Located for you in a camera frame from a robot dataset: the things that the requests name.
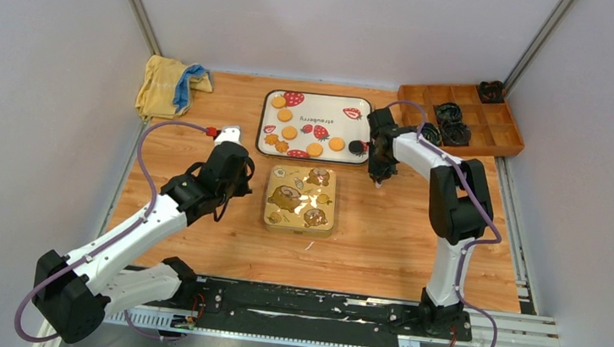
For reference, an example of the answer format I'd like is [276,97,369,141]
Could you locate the gold cookie tin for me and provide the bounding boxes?
[261,162,341,240]

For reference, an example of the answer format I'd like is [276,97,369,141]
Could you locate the white strawberry tray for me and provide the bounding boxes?
[255,90,373,165]

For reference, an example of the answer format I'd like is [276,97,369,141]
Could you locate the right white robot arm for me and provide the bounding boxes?
[367,107,494,337]

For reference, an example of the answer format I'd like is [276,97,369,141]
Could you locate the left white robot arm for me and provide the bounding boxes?
[29,141,255,344]

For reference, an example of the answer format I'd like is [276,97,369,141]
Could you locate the black sandwich cookie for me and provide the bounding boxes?
[348,140,367,157]

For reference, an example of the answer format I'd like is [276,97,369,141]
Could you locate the round dotted biscuit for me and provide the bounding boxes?
[277,108,293,123]
[271,95,288,110]

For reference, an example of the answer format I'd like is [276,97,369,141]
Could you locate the blue cloth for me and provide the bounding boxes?
[172,64,209,113]

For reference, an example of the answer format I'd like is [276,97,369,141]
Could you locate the wooden compartment box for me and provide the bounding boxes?
[397,84,525,157]

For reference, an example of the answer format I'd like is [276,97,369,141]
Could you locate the yellow cloth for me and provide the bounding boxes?
[135,55,214,120]

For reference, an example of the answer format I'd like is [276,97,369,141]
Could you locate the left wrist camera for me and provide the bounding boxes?
[213,125,242,146]

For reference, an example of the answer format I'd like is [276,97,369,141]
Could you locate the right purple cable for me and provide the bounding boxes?
[362,98,520,347]

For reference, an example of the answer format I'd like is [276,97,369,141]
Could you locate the purple cable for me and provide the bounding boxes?
[362,98,520,347]
[11,107,217,347]

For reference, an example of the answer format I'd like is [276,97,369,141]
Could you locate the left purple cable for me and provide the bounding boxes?
[11,107,217,347]

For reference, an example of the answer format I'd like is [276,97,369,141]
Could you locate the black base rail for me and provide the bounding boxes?
[106,276,473,347]

